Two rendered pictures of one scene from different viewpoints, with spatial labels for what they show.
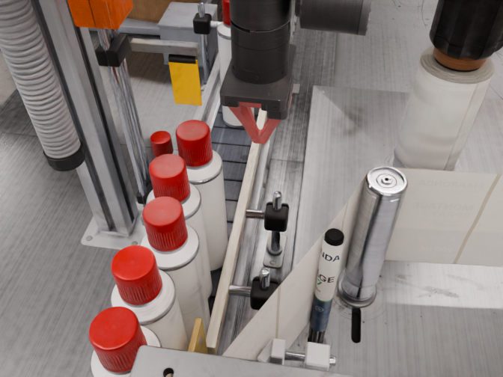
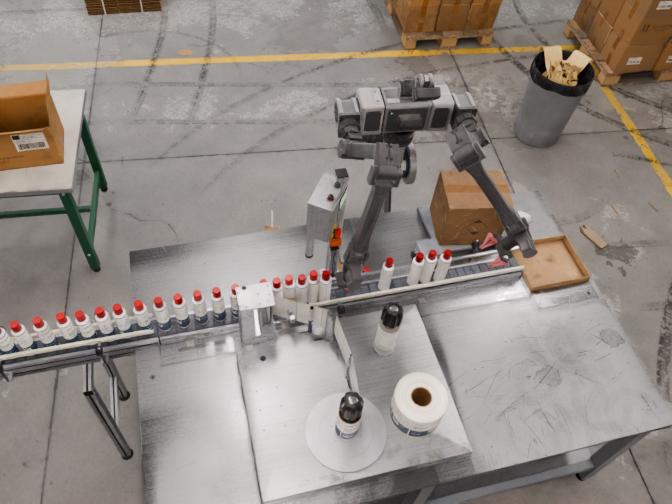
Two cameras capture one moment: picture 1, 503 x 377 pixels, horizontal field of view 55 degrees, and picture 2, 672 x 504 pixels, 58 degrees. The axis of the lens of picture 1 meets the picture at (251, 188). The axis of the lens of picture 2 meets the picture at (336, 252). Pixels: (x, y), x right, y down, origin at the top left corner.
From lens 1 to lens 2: 2.14 m
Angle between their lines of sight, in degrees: 39
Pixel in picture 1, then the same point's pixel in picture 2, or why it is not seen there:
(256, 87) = (340, 278)
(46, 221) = (322, 257)
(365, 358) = (310, 342)
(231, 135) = (373, 288)
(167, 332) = (286, 292)
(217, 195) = (323, 287)
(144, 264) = (289, 279)
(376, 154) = not seen: hidden behind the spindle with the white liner
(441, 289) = (338, 357)
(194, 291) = (299, 294)
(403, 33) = (491, 333)
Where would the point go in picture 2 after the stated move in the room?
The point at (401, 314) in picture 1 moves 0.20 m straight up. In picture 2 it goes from (326, 348) to (329, 323)
